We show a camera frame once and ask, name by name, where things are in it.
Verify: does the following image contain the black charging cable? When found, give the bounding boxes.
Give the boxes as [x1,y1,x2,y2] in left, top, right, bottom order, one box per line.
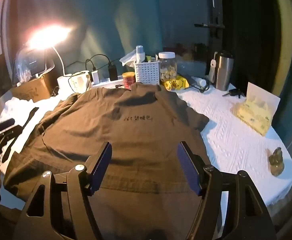
[85,54,111,72]
[108,57,123,67]

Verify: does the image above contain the cardboard box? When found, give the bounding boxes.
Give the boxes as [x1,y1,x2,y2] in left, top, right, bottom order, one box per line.
[11,76,53,103]

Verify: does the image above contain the black tablet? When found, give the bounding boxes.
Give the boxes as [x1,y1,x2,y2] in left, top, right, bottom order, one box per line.
[23,50,55,77]

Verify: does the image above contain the dark olive t-shirt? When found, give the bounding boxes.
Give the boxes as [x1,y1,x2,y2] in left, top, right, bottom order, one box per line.
[3,82,210,240]

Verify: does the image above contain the clear jar with white lid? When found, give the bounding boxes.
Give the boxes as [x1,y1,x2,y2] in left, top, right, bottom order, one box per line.
[158,52,177,82]

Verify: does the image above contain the yellow snack bag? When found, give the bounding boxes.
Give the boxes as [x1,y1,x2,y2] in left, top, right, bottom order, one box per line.
[162,76,189,91]

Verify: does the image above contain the black car key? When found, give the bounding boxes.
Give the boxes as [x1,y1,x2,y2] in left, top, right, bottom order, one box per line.
[222,89,244,98]

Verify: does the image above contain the red tin can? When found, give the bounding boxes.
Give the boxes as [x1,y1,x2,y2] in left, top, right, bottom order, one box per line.
[122,72,136,90]

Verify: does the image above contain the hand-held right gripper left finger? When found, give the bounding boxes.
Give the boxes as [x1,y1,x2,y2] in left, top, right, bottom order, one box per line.
[12,141,113,240]

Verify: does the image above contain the white desk lamp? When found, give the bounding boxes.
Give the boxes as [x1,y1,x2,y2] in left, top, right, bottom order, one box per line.
[26,24,74,94]

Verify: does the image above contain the yellow tissue pack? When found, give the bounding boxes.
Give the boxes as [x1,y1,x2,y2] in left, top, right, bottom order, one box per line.
[232,82,281,137]

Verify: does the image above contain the teal curtain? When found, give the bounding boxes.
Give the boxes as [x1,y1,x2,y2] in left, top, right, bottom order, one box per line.
[16,0,211,85]

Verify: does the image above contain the white textured tablecloth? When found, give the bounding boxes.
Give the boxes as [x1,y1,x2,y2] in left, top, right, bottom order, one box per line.
[0,80,292,220]

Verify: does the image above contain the black power adapter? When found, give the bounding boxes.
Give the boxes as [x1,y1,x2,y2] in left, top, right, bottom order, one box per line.
[108,65,118,81]

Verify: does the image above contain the white electric kettle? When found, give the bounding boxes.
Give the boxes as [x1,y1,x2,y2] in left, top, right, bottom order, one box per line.
[68,71,91,92]

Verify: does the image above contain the white tissue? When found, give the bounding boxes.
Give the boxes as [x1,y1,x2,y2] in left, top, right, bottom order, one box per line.
[119,50,139,68]

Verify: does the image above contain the yellow-green panel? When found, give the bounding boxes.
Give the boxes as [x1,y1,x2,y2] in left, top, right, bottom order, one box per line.
[271,0,292,95]

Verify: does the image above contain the white plastic basket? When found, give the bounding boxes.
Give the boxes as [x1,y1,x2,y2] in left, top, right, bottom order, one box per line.
[134,61,160,85]

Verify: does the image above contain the white garment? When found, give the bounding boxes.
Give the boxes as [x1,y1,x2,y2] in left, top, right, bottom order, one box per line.
[0,95,61,140]

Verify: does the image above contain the clear plastic bag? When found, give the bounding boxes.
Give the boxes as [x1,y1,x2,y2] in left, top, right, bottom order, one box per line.
[13,48,36,83]

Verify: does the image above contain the black strap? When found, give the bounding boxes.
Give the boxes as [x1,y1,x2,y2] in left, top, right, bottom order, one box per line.
[1,107,40,163]

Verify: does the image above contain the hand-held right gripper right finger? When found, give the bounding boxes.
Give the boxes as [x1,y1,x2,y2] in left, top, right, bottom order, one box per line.
[177,141,277,240]

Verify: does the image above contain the stainless steel tumbler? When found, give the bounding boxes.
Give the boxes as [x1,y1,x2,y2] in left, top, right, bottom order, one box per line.
[215,51,234,91]

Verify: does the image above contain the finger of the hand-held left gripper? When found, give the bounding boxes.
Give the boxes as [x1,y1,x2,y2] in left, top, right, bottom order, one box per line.
[0,118,16,130]
[0,125,23,143]

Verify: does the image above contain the white hanging tag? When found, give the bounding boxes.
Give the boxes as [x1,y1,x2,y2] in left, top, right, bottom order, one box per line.
[208,52,217,83]

